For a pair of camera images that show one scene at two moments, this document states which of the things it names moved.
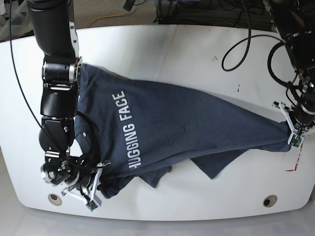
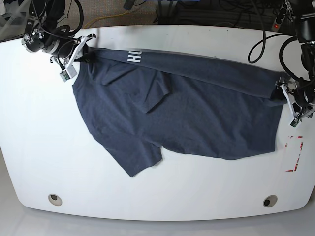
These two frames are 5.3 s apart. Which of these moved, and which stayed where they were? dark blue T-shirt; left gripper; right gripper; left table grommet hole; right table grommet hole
Moved: dark blue T-shirt; left gripper; right gripper
Stayed: left table grommet hole; right table grommet hole
